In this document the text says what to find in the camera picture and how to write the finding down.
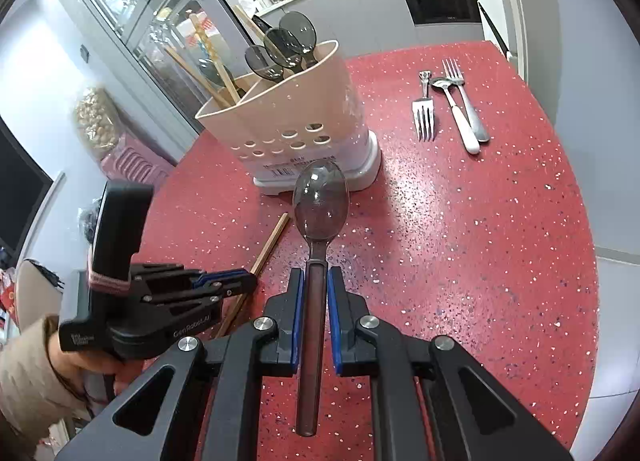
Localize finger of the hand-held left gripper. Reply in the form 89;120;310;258
131;263;251;290
142;274;259;315

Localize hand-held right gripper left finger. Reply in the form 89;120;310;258
55;268;305;461

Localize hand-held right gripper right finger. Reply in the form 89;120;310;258
327;267;573;461

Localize plain wooden chopstick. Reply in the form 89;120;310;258
164;45;227;109
219;213;291;338
233;4;272;42

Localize large dark transparent plastic spoon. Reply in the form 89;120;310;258
292;159;350;438

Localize beige plastic utensil holder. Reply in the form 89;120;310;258
195;40;383;196

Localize person's left forearm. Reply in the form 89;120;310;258
0;316;91;437

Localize person's left hand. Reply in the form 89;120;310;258
50;343;149;397

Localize black plastic bag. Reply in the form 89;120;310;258
80;201;103;247

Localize pink plastic stool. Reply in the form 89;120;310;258
100;133;176;196

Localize black screen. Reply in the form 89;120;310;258
0;116;55;254

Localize clear bag of nuts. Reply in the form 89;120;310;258
74;86;123;162

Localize blue patterned wooden chopstick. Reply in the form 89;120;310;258
189;12;242;106

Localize glass door cabinet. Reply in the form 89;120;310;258
55;0;251;166

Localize plain steel fork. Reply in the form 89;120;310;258
442;57;492;144

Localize white tall cabinet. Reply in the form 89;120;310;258
465;0;531;84

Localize steel fork with ornate handle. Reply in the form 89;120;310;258
411;70;437;142

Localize white handled steel spoon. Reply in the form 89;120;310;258
431;77;482;156

